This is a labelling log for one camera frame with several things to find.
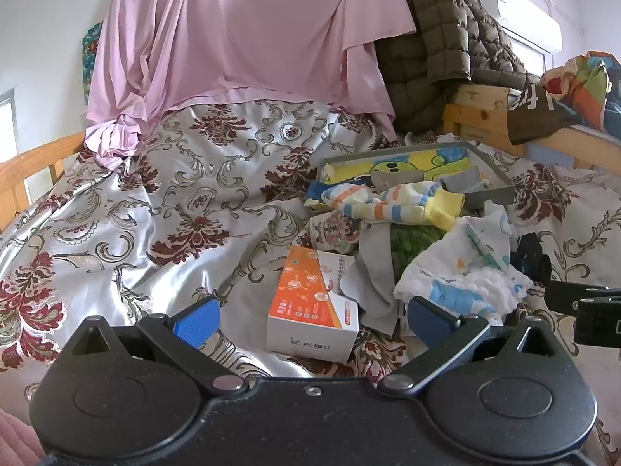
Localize red patterned white packet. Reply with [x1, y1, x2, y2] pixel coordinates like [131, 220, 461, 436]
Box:
[308, 209, 369, 256]

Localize white printed muslin cloth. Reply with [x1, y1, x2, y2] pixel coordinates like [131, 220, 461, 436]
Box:
[393, 204, 534, 326]

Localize orange and white box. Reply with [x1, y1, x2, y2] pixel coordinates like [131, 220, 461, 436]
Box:
[266, 247, 361, 364]

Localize olive quilted down jacket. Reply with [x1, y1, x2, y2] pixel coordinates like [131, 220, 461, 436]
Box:
[373, 0, 541, 134]

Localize black and blue cloth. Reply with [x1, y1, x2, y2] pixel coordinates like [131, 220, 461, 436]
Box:
[512, 232, 552, 283]

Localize colourful printed quilt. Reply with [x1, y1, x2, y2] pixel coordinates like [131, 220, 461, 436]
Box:
[541, 51, 621, 134]

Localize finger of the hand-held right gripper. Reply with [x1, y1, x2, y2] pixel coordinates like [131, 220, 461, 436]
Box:
[543, 279, 621, 314]

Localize blue plush cloth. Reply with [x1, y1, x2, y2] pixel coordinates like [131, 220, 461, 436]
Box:
[305, 182, 340, 207]

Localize striped pastel socks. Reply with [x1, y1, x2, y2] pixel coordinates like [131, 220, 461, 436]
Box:
[320, 181, 467, 231]

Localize floral satin bedspread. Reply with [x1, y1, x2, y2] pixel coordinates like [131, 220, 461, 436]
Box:
[0, 99, 621, 466]

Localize pink fluffy cloth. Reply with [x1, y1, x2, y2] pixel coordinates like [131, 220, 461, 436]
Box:
[0, 408, 47, 466]

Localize pink bed sheet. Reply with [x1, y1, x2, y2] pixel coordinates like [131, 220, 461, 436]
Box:
[83, 0, 418, 170]

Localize yellow cartoon towel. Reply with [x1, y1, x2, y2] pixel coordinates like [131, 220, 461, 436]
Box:
[325, 148, 474, 188]

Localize white air conditioner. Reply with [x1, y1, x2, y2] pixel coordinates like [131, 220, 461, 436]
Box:
[478, 0, 564, 54]

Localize wooden bunk bed frame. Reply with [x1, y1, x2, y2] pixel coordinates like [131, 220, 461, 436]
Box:
[441, 82, 621, 176]

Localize window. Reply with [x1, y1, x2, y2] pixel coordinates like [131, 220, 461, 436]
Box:
[0, 86, 20, 156]

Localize dark brown printed cloth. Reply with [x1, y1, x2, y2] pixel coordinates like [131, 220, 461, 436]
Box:
[507, 75, 583, 145]

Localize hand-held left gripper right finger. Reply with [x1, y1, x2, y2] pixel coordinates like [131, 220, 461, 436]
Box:
[377, 296, 574, 395]

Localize small grey cloth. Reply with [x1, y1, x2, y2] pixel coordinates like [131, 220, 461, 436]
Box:
[439, 165, 486, 194]

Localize colourful wall poster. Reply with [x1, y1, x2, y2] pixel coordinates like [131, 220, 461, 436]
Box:
[80, 22, 105, 105]

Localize grey storage tray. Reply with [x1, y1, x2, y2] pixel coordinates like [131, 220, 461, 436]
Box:
[315, 140, 517, 212]

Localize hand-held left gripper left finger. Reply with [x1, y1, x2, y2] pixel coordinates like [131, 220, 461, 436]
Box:
[57, 296, 249, 394]

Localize green chenille cloth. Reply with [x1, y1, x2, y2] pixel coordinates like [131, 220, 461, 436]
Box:
[388, 223, 447, 277]

